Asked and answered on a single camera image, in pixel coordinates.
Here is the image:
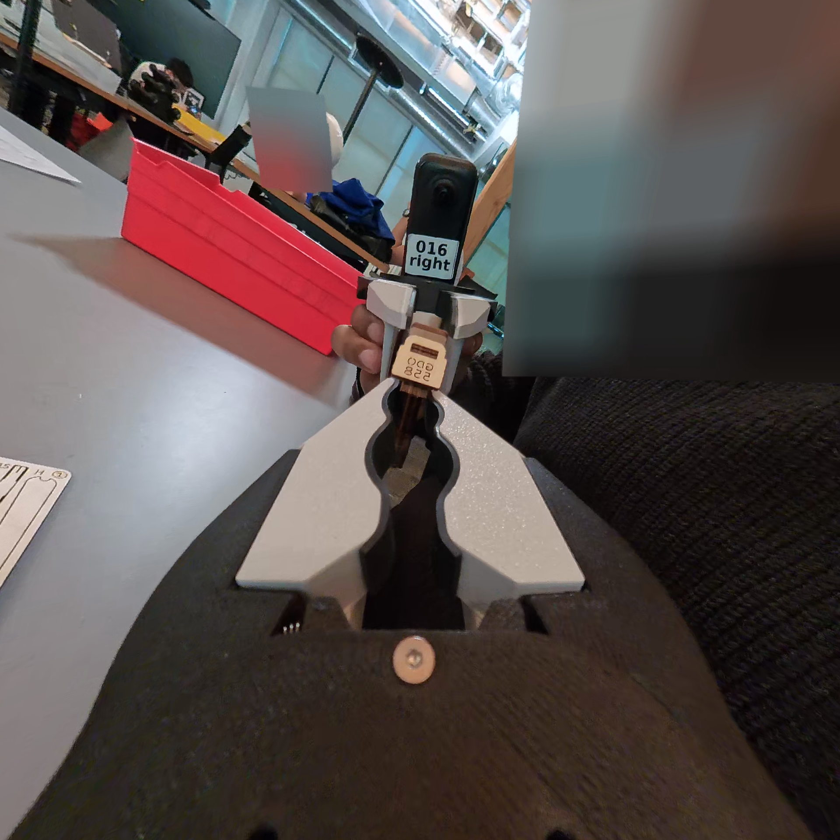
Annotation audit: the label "grey desk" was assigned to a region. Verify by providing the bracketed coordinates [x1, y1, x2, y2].
[0, 108, 368, 840]

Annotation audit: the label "person's right forearm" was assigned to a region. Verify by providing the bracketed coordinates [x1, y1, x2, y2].
[453, 351, 538, 460]

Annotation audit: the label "large dark monitor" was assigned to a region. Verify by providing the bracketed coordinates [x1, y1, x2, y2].
[105, 0, 244, 120]

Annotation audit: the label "wooden puzzle sheet with cutouts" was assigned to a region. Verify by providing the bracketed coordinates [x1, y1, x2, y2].
[0, 457, 72, 588]

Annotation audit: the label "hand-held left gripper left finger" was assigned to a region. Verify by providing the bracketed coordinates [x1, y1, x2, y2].
[235, 382, 403, 627]

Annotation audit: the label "person's right hand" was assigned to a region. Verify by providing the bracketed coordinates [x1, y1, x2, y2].
[331, 305, 483, 403]

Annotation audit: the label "silver ventilation ducts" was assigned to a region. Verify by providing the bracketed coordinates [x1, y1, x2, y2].
[394, 0, 529, 173]

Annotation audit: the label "red plastic bin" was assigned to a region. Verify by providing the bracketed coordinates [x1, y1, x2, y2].
[121, 138, 366, 357]

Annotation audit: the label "black round lamp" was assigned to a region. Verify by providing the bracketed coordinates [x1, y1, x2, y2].
[341, 33, 405, 143]

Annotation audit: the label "white paper sheet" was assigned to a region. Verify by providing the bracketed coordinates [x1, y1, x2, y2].
[0, 125, 81, 185]

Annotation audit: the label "long wooden table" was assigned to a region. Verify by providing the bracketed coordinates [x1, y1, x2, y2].
[0, 33, 395, 271]

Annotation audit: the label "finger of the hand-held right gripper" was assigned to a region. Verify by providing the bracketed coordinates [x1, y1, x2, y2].
[365, 283, 417, 380]
[448, 297, 494, 382]

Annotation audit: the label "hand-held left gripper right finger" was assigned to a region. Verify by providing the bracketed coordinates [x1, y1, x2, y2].
[427, 390, 587, 627]

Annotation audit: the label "small engraved wooden piece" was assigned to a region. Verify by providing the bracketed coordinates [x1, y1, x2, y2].
[390, 323, 454, 468]

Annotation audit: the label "wooden beam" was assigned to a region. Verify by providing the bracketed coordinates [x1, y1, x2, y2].
[459, 141, 519, 266]

